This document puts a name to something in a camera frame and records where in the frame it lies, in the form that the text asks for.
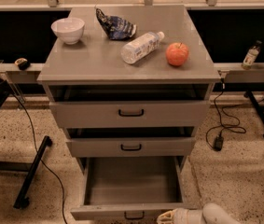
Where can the grey middle drawer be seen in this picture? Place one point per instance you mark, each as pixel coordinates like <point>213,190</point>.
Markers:
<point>130,142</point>

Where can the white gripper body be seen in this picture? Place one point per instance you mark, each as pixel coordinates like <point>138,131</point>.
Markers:
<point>182,217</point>

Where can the grey drawer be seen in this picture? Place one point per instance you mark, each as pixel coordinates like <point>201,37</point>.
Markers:
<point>130,142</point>
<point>120,108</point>
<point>131,188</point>

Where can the black stand leg right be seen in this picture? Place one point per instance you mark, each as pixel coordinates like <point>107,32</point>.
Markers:
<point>248,94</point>

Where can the crumpled blue chip bag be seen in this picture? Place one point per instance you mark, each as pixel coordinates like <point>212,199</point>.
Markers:
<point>116,28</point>

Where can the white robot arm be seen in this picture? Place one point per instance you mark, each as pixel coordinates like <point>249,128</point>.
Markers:
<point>211,213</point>

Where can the small glass bottle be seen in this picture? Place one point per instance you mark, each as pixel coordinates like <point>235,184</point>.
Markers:
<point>251,55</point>

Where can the clear plastic water bottle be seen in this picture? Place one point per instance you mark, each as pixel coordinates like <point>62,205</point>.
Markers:
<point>140,47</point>

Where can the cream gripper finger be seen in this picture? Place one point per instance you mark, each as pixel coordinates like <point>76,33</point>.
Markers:
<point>166,218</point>

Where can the grey drawer cabinet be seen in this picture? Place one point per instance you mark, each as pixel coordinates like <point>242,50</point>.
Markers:
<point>95,62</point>

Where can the grey top drawer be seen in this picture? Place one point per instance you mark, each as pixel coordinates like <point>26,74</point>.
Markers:
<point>120,108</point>

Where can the black stand leg left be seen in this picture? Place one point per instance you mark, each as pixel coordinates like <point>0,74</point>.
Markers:
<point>22,201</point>

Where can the grey bottom drawer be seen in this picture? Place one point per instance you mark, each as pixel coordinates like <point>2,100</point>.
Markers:
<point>131,188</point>

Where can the small black yellow device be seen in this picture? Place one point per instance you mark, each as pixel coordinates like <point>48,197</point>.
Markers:
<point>22,63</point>

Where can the black stand leg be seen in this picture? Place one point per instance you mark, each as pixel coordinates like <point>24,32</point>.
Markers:
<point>22,201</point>
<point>248,94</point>

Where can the white bowl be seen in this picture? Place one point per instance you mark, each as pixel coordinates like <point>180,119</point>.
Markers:
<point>69,30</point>

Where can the red apple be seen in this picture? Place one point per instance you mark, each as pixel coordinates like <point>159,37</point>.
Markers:
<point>177,54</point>

